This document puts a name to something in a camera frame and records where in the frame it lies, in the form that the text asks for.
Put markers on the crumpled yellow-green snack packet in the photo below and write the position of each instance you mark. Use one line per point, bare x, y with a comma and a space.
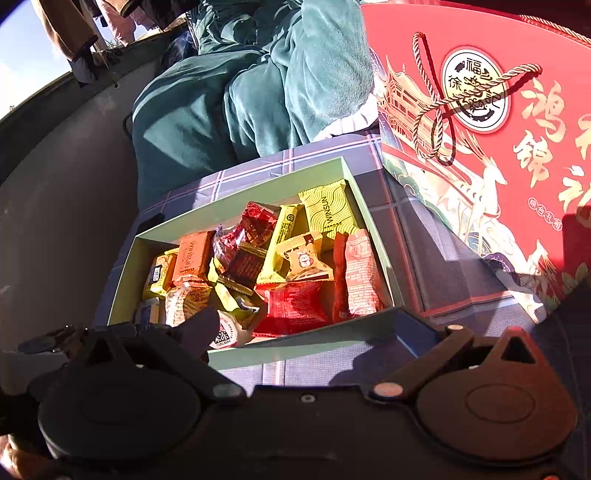
233, 302

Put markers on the white round-label snack packet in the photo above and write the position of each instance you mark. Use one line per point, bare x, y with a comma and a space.
228, 332

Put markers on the person's teal fleece pants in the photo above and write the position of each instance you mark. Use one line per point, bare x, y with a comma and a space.
231, 92

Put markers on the long yellow-green snack packet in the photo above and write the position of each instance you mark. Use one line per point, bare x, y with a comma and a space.
279, 244

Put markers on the purple red candy packet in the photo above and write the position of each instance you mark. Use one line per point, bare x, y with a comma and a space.
226, 247

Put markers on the yellow wavy-line snack packet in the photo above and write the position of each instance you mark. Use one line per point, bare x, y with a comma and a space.
328, 210

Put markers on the orange wavy-line snack packet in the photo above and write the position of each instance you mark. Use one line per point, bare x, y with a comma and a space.
194, 256

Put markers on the small yellow biscuit packet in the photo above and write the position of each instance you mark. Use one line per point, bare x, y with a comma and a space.
159, 274

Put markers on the brown hanging garment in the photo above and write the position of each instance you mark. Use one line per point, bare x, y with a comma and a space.
69, 32

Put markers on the white cloth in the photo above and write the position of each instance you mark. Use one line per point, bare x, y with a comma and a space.
351, 122

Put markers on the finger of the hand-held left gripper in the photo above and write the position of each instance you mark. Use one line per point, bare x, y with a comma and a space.
55, 339

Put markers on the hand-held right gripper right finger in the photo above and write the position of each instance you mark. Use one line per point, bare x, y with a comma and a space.
415, 332

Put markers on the white packet with blue label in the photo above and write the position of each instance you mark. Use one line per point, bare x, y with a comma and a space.
147, 311

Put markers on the person's right hand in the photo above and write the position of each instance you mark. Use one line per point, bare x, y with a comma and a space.
18, 464

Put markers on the pink hanging garment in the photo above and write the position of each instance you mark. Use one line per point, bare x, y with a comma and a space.
117, 21

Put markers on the red crinkled snack packet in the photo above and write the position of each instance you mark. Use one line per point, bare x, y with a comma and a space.
258, 224

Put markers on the orange-red tall snack packet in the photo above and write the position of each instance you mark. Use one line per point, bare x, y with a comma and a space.
360, 277

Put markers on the yellow rabbit print packet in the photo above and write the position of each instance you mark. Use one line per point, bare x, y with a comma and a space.
304, 258

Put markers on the orange peanut snack packet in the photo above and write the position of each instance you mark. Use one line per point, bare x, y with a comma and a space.
187, 304

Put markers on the large flat red snack packet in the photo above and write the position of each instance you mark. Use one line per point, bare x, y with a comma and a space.
295, 309

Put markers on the dark brown snack packet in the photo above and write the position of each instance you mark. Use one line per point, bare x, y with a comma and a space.
242, 270

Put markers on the light green cardboard box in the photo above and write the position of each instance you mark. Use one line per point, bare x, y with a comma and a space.
277, 355

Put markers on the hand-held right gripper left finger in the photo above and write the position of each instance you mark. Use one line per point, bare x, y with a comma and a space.
201, 330

